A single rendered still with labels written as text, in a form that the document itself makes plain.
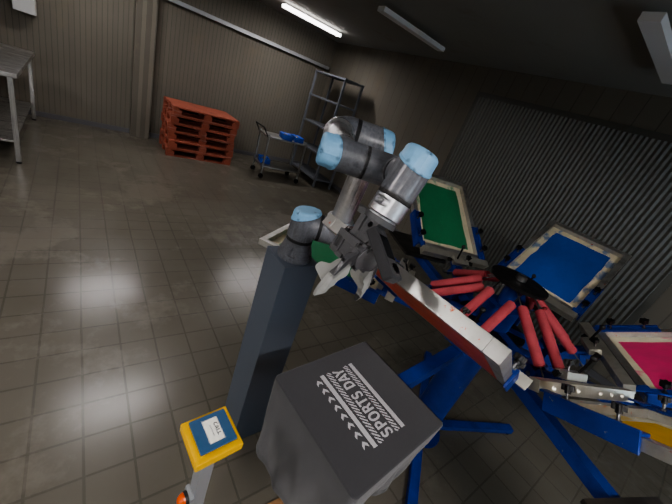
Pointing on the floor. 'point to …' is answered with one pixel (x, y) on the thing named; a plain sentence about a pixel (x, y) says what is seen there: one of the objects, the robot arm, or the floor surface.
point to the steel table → (10, 123)
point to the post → (205, 460)
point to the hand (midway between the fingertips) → (337, 300)
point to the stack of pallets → (197, 131)
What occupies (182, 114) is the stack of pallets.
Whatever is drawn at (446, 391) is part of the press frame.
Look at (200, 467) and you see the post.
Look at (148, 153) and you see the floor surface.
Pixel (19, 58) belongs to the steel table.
